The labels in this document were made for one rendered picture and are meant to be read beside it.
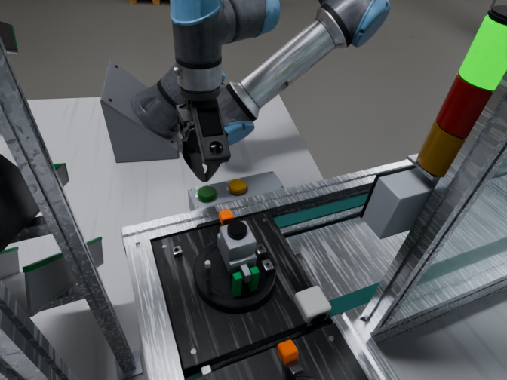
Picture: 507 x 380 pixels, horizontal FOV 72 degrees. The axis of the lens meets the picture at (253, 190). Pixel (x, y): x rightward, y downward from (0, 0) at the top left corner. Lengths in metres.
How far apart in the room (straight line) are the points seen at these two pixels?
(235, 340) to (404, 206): 0.31
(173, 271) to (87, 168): 0.51
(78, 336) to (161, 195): 0.37
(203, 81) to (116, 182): 0.48
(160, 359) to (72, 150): 0.72
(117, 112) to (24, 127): 0.65
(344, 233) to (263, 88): 0.40
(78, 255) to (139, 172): 0.61
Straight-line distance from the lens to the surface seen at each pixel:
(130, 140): 0.99
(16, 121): 0.31
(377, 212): 0.44
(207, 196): 0.74
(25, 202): 0.37
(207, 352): 0.56
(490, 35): 0.37
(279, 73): 0.89
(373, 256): 0.77
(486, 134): 0.39
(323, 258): 0.73
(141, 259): 0.67
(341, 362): 0.58
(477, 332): 0.84
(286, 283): 0.62
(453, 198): 0.42
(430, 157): 0.41
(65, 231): 0.39
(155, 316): 0.61
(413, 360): 0.75
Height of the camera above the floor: 1.49
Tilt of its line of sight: 43 degrees down
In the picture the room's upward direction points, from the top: 5 degrees clockwise
